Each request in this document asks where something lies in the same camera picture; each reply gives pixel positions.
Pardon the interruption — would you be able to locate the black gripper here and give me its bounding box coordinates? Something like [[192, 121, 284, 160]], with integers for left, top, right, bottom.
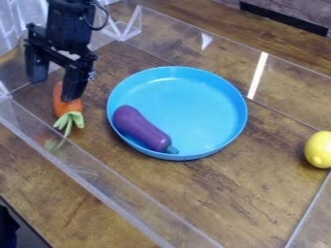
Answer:
[[24, 0, 97, 102]]

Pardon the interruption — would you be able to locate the orange toy carrot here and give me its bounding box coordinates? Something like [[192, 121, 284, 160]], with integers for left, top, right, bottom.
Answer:
[[52, 81, 84, 138]]

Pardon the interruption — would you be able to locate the white lattice curtain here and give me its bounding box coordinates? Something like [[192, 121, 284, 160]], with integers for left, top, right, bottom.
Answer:
[[0, 0, 118, 56]]

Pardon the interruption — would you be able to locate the purple toy eggplant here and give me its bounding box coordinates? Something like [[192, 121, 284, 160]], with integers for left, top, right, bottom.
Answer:
[[112, 105, 178, 154]]

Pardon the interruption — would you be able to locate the blue round plate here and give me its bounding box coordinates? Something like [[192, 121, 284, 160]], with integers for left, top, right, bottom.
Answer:
[[105, 66, 248, 161]]

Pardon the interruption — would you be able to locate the dark object bottom left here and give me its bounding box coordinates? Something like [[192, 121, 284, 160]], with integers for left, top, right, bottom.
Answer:
[[0, 204, 20, 248]]

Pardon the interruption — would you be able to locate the yellow toy lemon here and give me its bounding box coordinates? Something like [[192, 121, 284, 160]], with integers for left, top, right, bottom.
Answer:
[[304, 131, 331, 169]]

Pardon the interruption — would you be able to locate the black cable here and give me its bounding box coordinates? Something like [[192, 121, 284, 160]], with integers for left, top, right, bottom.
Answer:
[[81, 0, 110, 32]]

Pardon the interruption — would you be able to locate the clear acrylic enclosure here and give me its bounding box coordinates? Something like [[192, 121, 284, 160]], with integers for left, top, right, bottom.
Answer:
[[0, 0, 331, 248]]

